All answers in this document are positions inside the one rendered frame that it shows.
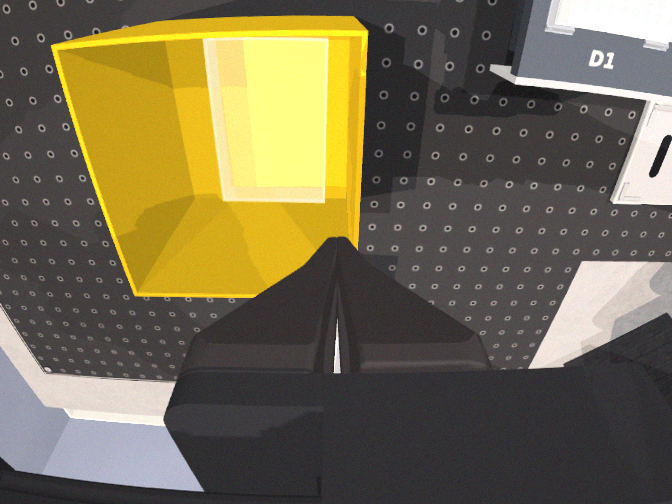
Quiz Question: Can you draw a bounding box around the white rectangular plate with rg label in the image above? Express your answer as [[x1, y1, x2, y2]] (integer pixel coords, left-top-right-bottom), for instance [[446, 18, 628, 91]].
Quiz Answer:
[[610, 100, 672, 205]]

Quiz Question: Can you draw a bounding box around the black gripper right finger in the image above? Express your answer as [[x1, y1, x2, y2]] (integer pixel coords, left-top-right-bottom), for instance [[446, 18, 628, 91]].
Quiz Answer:
[[337, 236, 493, 373]]

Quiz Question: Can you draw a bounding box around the white box with label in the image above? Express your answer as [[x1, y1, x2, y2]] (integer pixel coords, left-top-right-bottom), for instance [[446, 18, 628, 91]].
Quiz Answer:
[[334, 322, 340, 373]]

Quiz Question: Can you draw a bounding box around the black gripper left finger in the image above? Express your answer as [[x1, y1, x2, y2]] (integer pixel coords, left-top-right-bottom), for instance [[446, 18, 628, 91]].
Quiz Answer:
[[178, 237, 337, 377]]

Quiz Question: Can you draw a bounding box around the yellow open-top bin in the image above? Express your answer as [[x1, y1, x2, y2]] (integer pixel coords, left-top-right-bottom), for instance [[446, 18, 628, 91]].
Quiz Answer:
[[51, 16, 368, 297]]

